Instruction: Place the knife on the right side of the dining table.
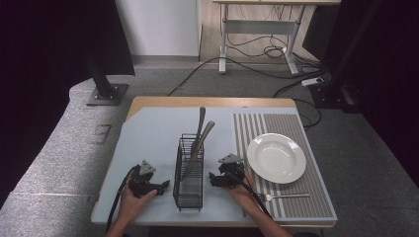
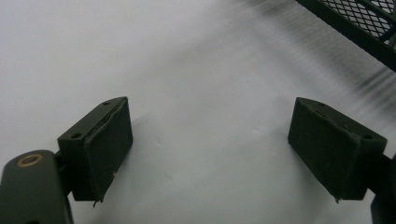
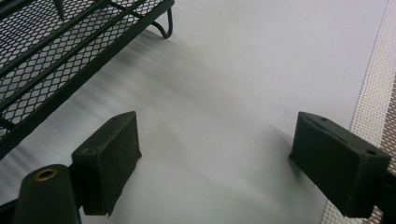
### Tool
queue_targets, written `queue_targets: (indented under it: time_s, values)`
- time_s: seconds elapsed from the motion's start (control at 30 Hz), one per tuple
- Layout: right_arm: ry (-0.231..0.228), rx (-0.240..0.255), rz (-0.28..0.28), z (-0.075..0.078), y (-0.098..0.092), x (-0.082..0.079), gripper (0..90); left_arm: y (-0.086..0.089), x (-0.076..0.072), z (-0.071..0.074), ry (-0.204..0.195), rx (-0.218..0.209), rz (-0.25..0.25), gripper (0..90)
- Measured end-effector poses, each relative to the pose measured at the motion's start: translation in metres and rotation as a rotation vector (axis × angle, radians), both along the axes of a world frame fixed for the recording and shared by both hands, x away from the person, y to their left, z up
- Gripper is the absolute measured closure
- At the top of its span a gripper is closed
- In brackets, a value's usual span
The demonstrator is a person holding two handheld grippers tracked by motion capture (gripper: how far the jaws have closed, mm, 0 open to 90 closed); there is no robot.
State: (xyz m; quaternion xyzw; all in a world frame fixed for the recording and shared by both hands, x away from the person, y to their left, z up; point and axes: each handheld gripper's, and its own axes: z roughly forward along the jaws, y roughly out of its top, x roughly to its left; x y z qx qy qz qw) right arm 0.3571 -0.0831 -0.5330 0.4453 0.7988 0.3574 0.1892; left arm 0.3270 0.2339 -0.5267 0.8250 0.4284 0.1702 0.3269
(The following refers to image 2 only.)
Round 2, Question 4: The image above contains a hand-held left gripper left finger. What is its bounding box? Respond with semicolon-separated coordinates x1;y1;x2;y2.
57;96;134;206

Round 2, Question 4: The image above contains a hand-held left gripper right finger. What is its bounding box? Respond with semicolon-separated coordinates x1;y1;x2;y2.
287;96;389;203

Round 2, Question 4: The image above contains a black metal mesh rack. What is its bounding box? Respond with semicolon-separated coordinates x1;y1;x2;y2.
294;0;396;73

